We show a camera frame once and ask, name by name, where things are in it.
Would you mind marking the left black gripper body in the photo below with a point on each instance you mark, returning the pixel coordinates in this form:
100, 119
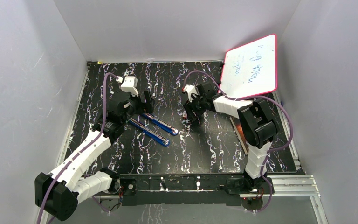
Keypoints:
134, 108

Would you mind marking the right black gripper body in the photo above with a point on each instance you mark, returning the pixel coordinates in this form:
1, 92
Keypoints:
197, 106

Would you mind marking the blue stapler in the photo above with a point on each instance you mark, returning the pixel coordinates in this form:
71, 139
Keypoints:
157, 137
165, 126

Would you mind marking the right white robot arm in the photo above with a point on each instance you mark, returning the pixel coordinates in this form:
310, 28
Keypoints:
257, 122

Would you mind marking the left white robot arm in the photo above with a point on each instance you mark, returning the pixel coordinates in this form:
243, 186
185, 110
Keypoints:
60, 191

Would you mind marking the dark brown book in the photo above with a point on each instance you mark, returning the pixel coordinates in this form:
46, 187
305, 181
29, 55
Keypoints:
240, 134

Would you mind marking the pink framed whiteboard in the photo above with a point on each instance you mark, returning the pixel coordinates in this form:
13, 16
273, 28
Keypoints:
251, 69

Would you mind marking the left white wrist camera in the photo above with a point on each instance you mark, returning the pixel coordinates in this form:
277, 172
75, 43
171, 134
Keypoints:
128, 84

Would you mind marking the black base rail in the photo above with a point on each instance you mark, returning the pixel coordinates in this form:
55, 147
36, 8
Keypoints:
232, 189

